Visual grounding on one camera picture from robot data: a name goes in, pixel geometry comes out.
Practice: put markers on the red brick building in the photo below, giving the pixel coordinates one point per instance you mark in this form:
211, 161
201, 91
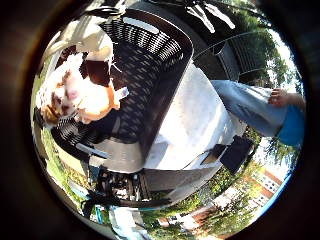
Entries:
233, 196

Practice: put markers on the black metal bench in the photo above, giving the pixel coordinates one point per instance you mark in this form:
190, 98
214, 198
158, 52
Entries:
233, 56

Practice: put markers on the black equipment cart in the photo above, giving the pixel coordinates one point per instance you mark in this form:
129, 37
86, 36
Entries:
123, 186

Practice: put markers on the black flat device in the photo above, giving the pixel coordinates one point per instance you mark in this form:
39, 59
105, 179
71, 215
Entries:
235, 153

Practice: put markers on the white plush toy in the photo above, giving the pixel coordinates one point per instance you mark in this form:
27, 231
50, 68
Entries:
68, 88

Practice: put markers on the black woven plastic basket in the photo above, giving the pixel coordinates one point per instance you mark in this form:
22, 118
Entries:
150, 73

